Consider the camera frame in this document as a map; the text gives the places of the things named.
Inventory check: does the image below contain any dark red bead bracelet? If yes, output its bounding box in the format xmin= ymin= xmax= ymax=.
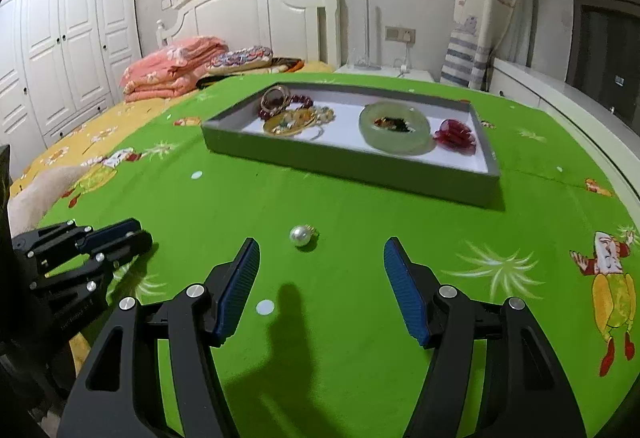
xmin=256 ymin=93 xmax=316 ymax=122

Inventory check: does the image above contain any yellow amber bangle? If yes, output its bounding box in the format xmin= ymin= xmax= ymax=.
xmin=262 ymin=108 xmax=320 ymax=137

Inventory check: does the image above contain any pale green jade bangle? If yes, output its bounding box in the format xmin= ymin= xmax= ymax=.
xmin=358 ymin=101 xmax=435 ymax=155

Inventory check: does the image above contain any pastel stone bead bracelet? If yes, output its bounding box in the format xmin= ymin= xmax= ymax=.
xmin=299 ymin=104 xmax=336 ymax=125

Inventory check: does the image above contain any grey shallow jewelry tray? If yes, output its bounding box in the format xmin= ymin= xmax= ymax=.
xmin=202 ymin=82 xmax=504 ymax=210

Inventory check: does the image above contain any beige plush cushion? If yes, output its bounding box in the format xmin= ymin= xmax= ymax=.
xmin=8 ymin=165 xmax=89 ymax=238

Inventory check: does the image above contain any yellow daisy bed sheet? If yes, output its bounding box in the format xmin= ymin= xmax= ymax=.
xmin=8 ymin=60 xmax=335 ymax=219

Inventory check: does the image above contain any white wardrobe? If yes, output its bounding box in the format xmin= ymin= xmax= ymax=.
xmin=1 ymin=0 xmax=141 ymax=179

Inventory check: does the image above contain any folded pink quilt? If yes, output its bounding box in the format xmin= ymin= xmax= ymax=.
xmin=120 ymin=36 xmax=228 ymax=102

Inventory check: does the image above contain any white window bench cabinet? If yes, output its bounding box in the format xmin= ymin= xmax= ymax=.
xmin=489 ymin=59 xmax=639 ymax=196

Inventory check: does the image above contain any red rose brooch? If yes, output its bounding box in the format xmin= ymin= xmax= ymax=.
xmin=433 ymin=118 xmax=476 ymax=155

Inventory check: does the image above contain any patterned blue red pillow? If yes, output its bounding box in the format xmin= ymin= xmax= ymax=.
xmin=205 ymin=46 xmax=273 ymax=76

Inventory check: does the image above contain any black orange folded blanket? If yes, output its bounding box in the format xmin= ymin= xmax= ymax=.
xmin=196 ymin=58 xmax=305 ymax=90

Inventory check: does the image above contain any white bed headboard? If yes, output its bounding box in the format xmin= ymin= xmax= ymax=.
xmin=155 ymin=0 xmax=342 ymax=68

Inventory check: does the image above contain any white nightstand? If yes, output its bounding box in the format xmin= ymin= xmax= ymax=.
xmin=336 ymin=64 xmax=435 ymax=83

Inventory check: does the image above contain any dark window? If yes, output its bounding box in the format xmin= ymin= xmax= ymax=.
xmin=566 ymin=0 xmax=639 ymax=132

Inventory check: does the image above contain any white desk lamp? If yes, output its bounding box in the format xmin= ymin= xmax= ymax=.
xmin=355 ymin=0 xmax=381 ymax=71

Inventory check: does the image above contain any sailboat print curtain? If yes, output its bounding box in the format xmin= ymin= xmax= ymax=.
xmin=439 ymin=0 xmax=526 ymax=92

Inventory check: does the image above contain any gold ring pair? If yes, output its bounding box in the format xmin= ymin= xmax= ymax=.
xmin=259 ymin=84 xmax=293 ymax=114

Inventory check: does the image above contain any white charger cable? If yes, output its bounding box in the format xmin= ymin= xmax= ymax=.
xmin=392 ymin=40 xmax=414 ymax=80

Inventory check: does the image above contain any grey wall socket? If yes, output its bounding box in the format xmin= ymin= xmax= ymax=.
xmin=385 ymin=26 xmax=416 ymax=45

